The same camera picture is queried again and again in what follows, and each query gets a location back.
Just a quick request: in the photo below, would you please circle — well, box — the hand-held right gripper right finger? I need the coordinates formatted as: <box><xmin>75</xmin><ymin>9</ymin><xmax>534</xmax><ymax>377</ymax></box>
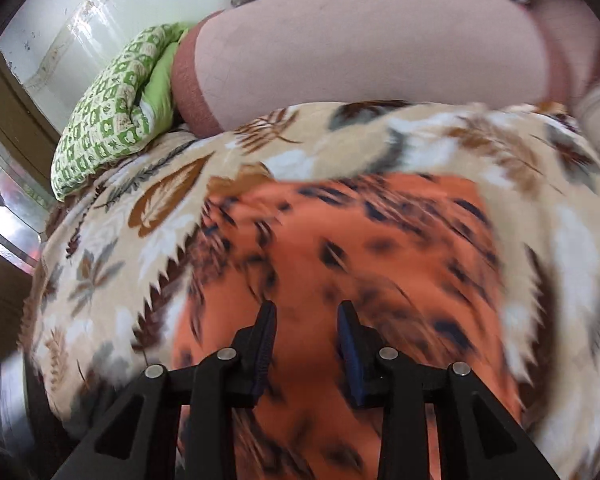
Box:
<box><xmin>337</xmin><ymin>301</ymin><xmax>562</xmax><ymax>480</ymax></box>

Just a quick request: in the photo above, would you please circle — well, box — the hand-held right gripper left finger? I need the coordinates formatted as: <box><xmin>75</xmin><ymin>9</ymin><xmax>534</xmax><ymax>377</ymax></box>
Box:
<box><xmin>50</xmin><ymin>301</ymin><xmax>278</xmax><ymax>480</ymax></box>

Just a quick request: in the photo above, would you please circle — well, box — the orange floral garment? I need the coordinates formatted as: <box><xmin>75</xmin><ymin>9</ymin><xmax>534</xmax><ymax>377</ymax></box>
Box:
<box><xmin>171</xmin><ymin>172</ymin><xmax>526</xmax><ymax>480</ymax></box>

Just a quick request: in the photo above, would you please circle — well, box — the beige leaf-print blanket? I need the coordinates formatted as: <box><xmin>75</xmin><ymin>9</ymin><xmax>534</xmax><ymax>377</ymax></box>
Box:
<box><xmin>27</xmin><ymin>100</ymin><xmax>600</xmax><ymax>480</ymax></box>

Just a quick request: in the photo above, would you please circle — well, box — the green patterned pillow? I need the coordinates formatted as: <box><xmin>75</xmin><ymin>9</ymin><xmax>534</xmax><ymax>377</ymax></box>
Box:
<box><xmin>51</xmin><ymin>22</ymin><xmax>191</xmax><ymax>202</ymax></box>

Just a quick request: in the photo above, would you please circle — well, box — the pink quilted mattress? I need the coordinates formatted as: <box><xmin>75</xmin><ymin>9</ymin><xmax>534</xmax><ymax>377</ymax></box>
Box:
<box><xmin>172</xmin><ymin>0</ymin><xmax>600</xmax><ymax>138</ymax></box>

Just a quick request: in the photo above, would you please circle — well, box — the wooden bed frame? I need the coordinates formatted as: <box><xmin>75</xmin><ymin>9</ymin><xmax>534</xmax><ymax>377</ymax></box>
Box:
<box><xmin>0</xmin><ymin>50</ymin><xmax>56</xmax><ymax>351</ymax></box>

